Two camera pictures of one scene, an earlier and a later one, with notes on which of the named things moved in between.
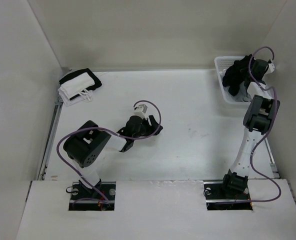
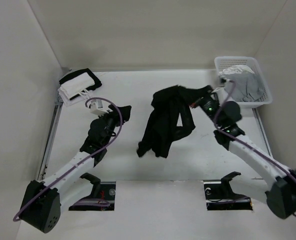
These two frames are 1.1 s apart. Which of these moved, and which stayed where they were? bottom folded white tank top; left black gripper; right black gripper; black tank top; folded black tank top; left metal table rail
Moved: left black gripper; right black gripper; black tank top
Stayed: left metal table rail; bottom folded white tank top; folded black tank top
